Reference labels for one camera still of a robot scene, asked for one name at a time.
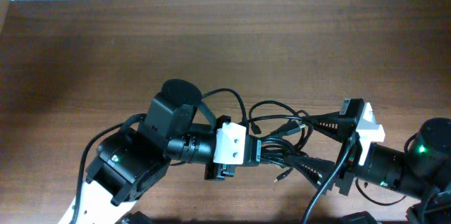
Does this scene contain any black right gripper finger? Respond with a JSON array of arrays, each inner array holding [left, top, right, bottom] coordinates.
[[305, 111, 352, 142], [285, 155, 335, 189]]

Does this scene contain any black left camera cable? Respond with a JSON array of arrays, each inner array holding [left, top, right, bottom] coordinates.
[[70, 88, 249, 224]]

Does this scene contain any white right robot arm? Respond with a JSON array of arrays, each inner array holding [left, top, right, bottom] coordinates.
[[284, 113, 450, 223]]

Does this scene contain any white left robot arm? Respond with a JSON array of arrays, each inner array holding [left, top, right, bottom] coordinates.
[[61, 79, 247, 223]]

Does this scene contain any thick black cable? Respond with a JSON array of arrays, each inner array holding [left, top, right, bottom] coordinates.
[[246, 99, 318, 183]]

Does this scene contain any thin black usb cable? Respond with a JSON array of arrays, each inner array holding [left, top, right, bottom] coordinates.
[[267, 120, 307, 139]]

